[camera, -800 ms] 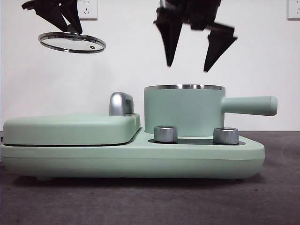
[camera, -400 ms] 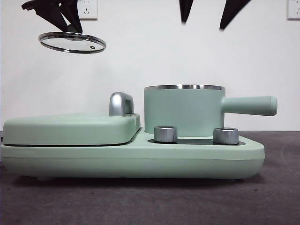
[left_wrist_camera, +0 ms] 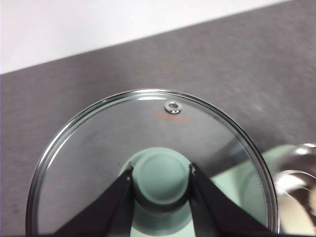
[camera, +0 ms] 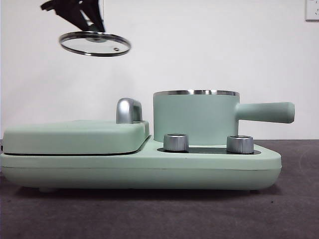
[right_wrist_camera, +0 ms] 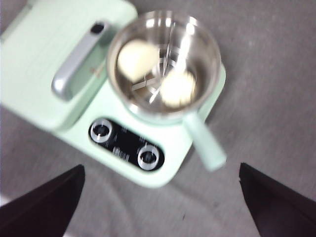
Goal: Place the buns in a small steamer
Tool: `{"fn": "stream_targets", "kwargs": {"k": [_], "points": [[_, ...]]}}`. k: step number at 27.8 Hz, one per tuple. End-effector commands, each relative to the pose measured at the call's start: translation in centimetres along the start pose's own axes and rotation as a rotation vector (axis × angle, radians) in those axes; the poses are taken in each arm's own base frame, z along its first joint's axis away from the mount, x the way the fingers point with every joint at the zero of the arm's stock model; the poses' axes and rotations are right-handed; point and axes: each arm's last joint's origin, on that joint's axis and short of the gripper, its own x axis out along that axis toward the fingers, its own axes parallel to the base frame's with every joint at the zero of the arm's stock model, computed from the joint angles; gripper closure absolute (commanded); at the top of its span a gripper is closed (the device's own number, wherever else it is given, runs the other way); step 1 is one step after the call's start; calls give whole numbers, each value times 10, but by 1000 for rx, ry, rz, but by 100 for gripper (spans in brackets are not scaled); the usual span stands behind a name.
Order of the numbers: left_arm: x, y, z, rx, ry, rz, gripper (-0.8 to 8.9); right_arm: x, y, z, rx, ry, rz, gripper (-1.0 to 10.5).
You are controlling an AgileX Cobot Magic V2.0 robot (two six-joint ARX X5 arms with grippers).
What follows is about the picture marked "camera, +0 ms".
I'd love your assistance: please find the glass lid with green knob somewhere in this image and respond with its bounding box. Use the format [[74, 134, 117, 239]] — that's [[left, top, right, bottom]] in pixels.
[[59, 23, 132, 57]]

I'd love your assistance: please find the green grill cover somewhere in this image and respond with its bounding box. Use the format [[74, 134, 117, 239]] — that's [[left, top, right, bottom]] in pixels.
[[2, 120, 151, 155]]

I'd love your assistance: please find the silver control knob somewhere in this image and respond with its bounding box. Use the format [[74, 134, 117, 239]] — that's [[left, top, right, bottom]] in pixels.
[[226, 135, 255, 154], [163, 133, 189, 152]]

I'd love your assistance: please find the silver grill cover handle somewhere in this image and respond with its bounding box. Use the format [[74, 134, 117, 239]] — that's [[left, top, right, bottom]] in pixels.
[[116, 98, 144, 124]]

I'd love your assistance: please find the green pot with handle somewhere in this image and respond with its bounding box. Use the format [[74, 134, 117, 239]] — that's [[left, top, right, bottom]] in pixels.
[[152, 89, 296, 146]]

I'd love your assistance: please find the white wall socket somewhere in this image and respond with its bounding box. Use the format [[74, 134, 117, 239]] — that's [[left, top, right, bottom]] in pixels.
[[305, 0, 319, 22]]

